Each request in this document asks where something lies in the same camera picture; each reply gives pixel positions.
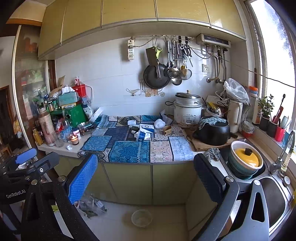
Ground white power strip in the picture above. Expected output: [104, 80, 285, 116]
[127, 39, 134, 60]

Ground hanging slotted ladle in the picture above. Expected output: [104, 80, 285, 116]
[166, 40, 179, 78]

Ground black hanging frying pan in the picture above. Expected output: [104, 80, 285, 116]
[144, 64, 171, 89]

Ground white electric kettle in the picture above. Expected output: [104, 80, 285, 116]
[227, 100, 243, 133]

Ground teal tissue box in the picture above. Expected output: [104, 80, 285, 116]
[58, 91, 79, 106]

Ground green metal box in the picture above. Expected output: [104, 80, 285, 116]
[50, 104, 87, 128]

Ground clear glass jar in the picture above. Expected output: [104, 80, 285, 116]
[55, 131, 64, 148]

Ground wall socket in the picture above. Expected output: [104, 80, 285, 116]
[202, 64, 210, 73]

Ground upper yellow cabinets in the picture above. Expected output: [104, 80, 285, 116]
[38, 1, 246, 60]

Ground patchwork blue table mat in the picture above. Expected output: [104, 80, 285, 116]
[77, 114, 196, 163]

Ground sink faucet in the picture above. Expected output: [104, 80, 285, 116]
[269, 130, 295, 178]

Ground red tin can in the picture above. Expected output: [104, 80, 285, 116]
[72, 76, 87, 97]

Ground black round pot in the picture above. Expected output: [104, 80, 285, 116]
[193, 116, 230, 146]

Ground yellow lid ceramic pot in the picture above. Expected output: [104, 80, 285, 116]
[230, 141, 262, 170]

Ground stacked bowls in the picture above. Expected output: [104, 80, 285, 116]
[242, 120, 255, 138]

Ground pink thermos bottle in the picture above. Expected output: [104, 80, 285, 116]
[39, 107, 57, 147]

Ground red cup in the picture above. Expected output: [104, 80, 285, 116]
[274, 126, 285, 142]

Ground grey dish rag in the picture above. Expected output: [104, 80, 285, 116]
[203, 148, 220, 163]

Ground white tissue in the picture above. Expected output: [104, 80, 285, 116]
[134, 131, 151, 141]

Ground white rice cooker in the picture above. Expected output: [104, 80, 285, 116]
[174, 90, 202, 128]

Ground small brown cardboard box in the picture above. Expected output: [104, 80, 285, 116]
[162, 126, 172, 136]

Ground hanging mesh strainer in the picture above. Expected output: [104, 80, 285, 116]
[180, 68, 192, 80]

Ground clear plastic trash cup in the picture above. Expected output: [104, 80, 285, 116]
[131, 209, 153, 228]

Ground clear plastic bag on floor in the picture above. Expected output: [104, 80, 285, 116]
[74, 194, 107, 218]

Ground hanging cleaver knife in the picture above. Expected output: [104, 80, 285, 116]
[145, 47, 161, 78]

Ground lower yellow cabinet doors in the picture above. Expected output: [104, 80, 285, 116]
[54, 155, 223, 239]

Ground wall water heater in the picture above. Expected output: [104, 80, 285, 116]
[196, 34, 231, 48]

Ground blue white carton box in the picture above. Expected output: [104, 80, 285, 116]
[139, 123, 154, 138]

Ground wooden cutting board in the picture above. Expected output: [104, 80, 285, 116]
[182, 128, 243, 152]

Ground white plastic bag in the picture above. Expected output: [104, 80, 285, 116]
[223, 78, 250, 105]

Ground stainless steel sink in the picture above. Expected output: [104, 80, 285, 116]
[220, 146, 292, 234]

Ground green colander basket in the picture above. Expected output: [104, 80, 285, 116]
[227, 153, 263, 180]

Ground small potted plant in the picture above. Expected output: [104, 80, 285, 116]
[258, 94, 274, 132]

